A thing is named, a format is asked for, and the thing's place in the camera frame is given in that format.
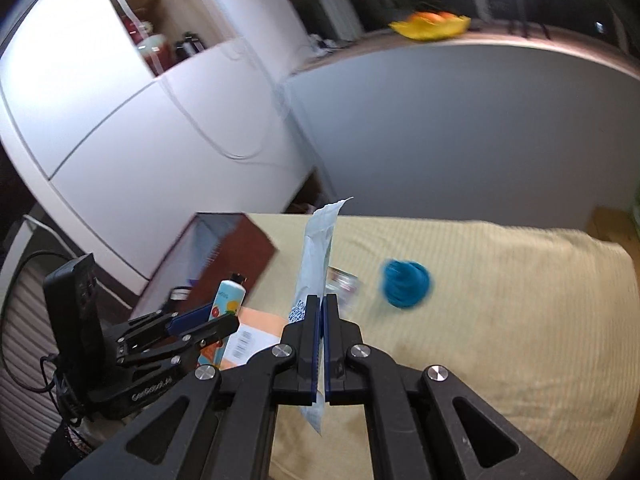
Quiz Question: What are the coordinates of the reddish brown storage box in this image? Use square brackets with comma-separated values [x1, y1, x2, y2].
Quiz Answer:
[129, 212, 279, 322]

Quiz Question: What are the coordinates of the white ribbed panel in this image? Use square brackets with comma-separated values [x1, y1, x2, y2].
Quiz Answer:
[0, 214, 68, 413]

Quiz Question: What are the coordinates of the white cable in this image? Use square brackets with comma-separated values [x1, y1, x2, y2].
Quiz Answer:
[102, 0, 286, 161]

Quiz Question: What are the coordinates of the orange tissue pack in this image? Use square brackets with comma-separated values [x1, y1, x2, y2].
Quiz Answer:
[219, 307, 287, 372]

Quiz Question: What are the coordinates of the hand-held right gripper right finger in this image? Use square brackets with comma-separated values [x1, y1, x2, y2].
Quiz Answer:
[325, 296, 576, 480]

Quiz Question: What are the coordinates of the white cabinet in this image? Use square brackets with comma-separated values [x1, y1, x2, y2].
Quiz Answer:
[0, 0, 331, 283]

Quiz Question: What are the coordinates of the clear plastic packet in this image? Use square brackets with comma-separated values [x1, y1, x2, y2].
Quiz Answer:
[327, 267, 362, 307]

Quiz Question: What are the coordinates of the light teal patterned tube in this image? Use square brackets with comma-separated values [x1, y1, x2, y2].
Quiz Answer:
[199, 272, 249, 367]

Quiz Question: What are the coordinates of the white plastic packet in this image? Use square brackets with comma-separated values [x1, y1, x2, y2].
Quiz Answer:
[287, 196, 356, 437]

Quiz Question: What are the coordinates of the teal collapsible funnel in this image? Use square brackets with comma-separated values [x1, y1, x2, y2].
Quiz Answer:
[381, 258, 432, 311]

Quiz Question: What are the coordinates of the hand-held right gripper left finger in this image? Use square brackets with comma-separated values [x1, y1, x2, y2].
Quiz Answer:
[62, 296, 319, 480]

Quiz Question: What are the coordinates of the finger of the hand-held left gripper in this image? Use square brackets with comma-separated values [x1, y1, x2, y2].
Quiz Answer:
[118, 304, 217, 345]
[119, 313, 241, 370]

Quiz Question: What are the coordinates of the black cable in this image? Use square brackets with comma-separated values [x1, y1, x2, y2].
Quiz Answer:
[4, 249, 81, 416]

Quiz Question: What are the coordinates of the yellow bowl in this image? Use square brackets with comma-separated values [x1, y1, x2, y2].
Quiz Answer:
[389, 10, 473, 43]

